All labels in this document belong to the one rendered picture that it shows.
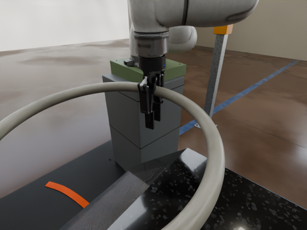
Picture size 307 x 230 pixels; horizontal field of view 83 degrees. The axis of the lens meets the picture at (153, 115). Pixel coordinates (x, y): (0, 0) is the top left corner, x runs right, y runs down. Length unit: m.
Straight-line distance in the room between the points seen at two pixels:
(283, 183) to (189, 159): 1.39
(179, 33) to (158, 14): 0.63
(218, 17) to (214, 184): 0.34
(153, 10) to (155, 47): 0.08
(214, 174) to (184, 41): 0.89
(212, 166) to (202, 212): 0.08
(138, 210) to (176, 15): 0.41
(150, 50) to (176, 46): 0.65
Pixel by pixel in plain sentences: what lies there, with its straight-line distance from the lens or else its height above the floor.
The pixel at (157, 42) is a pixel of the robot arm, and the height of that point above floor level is 1.10.
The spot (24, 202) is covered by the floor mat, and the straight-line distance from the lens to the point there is 1.64.
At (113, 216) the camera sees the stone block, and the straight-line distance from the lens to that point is 0.40.
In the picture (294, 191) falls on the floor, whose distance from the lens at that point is 1.79.
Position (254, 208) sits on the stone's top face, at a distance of 0.42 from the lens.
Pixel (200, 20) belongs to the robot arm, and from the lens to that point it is 0.46.
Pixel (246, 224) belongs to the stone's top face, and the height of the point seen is 0.84.
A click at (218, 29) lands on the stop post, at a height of 1.03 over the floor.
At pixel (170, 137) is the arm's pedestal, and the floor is 0.35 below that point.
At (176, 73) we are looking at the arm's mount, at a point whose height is 0.83.
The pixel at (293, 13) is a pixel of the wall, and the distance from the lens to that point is 6.74.
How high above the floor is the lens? 1.16
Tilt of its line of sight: 30 degrees down
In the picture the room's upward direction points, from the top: straight up
